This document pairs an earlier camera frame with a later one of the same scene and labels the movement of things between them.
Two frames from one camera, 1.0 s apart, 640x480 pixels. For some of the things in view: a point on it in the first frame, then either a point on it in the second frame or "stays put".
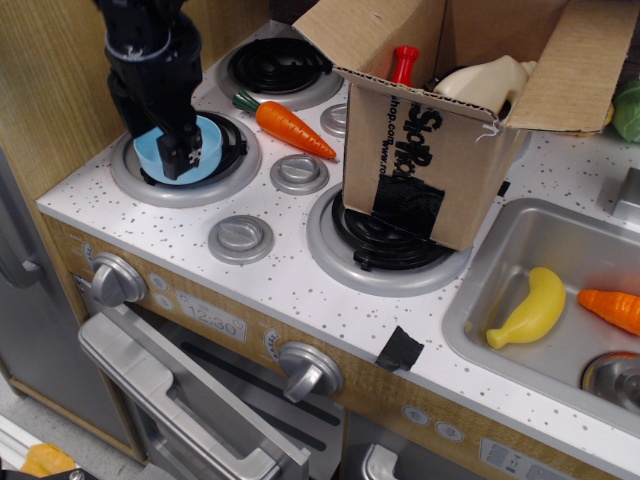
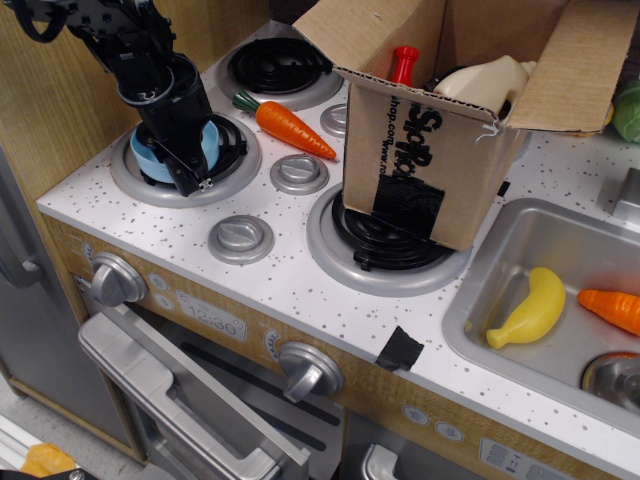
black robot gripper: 154,71 → 135,40
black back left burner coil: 277,65 stays put
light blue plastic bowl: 150,156 stays put
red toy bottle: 405,57 stays put
